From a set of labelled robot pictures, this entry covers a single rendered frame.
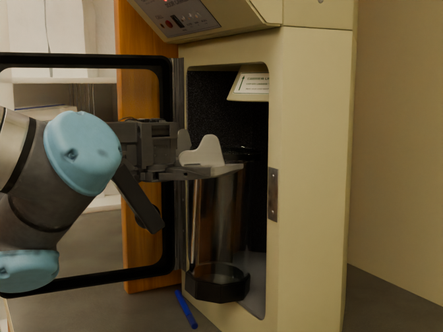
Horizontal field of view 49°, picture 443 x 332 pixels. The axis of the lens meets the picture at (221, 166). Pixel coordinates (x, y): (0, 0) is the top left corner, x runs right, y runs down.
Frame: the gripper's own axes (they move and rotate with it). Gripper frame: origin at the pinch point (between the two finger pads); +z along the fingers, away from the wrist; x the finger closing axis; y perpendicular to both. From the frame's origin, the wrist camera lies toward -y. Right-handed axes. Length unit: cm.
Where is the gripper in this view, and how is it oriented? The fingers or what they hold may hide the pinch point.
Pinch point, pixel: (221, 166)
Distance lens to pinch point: 74.5
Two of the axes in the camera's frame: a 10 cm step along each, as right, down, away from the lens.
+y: 0.1, -9.9, -1.6
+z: 8.8, -0.7, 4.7
